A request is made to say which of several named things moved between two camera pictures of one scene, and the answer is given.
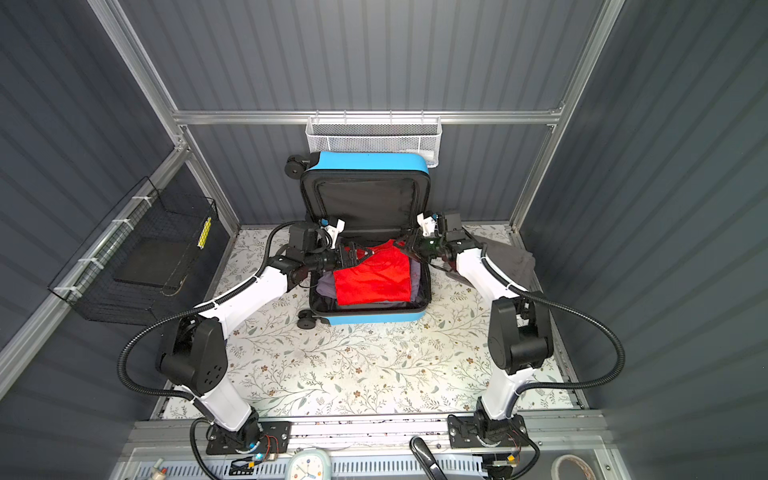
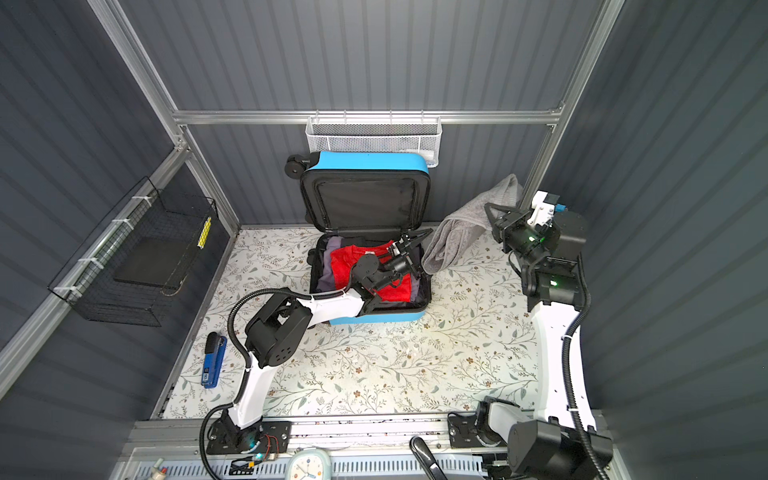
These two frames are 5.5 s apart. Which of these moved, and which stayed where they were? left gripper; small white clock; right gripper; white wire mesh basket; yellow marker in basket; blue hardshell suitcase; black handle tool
Moved: left gripper; right gripper
Stayed: white wire mesh basket; small white clock; blue hardshell suitcase; black handle tool; yellow marker in basket
